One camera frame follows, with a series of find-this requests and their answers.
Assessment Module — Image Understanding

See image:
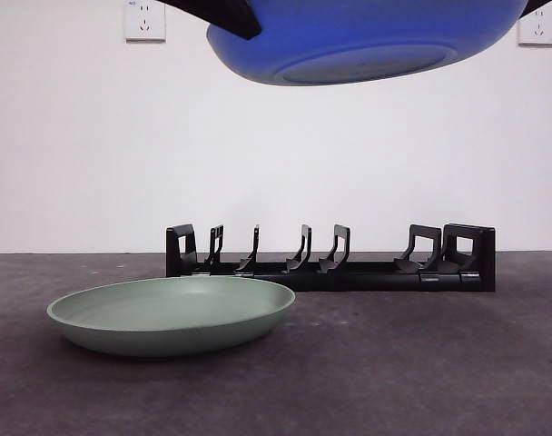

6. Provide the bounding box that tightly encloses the blue plate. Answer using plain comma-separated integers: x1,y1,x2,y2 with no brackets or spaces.
205,0,531,87

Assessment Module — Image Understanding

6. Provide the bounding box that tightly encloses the pale green plate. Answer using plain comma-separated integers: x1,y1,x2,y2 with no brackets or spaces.
46,276,298,358

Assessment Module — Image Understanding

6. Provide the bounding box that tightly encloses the black plate rack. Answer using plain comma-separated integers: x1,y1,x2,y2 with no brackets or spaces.
165,223,497,293

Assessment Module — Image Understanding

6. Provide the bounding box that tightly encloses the white wall socket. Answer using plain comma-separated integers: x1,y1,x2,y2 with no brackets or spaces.
124,0,167,45
517,5,552,47

